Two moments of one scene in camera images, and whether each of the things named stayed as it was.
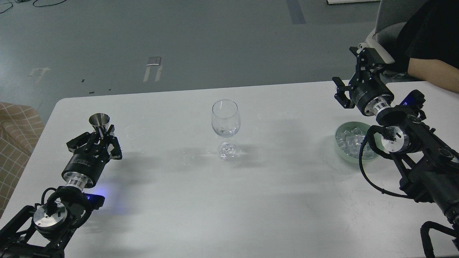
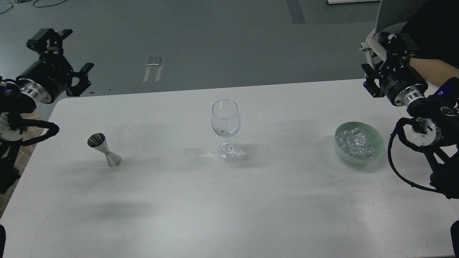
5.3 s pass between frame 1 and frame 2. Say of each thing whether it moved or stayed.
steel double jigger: moved
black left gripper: moved
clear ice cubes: stayed
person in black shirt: stayed
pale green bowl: stayed
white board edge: stayed
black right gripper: moved
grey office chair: stayed
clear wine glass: stayed
